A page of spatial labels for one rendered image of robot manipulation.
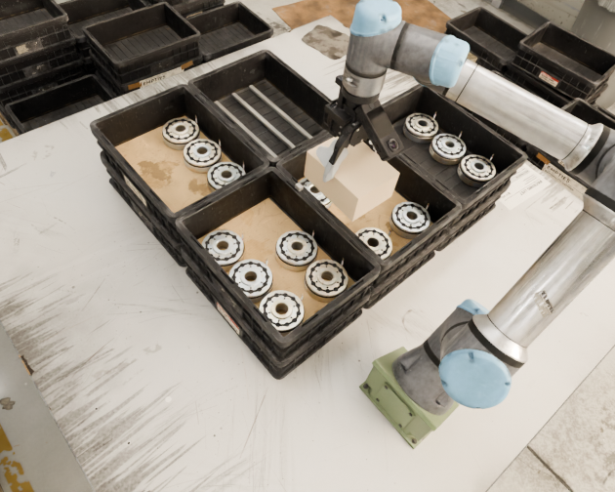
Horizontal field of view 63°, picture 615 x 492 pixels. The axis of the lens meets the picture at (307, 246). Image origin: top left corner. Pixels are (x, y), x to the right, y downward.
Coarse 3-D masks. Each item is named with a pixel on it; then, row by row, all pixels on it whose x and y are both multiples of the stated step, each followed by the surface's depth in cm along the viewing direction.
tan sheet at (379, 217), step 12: (300, 180) 139; (396, 192) 140; (384, 204) 137; (396, 204) 138; (336, 216) 133; (372, 216) 134; (384, 216) 135; (360, 228) 132; (384, 228) 132; (396, 240) 130; (408, 240) 131
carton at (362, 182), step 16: (320, 144) 107; (352, 160) 105; (368, 160) 105; (320, 176) 106; (336, 176) 102; (352, 176) 102; (368, 176) 103; (384, 176) 103; (336, 192) 104; (352, 192) 100; (368, 192) 100; (384, 192) 106; (352, 208) 102; (368, 208) 106
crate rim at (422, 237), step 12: (312, 144) 133; (288, 156) 130; (396, 156) 134; (408, 168) 133; (444, 192) 128; (456, 204) 126; (444, 216) 124; (456, 216) 127; (348, 228) 118; (432, 228) 121; (360, 240) 117; (420, 240) 119; (372, 252) 115; (396, 252) 116; (408, 252) 118; (384, 264) 114
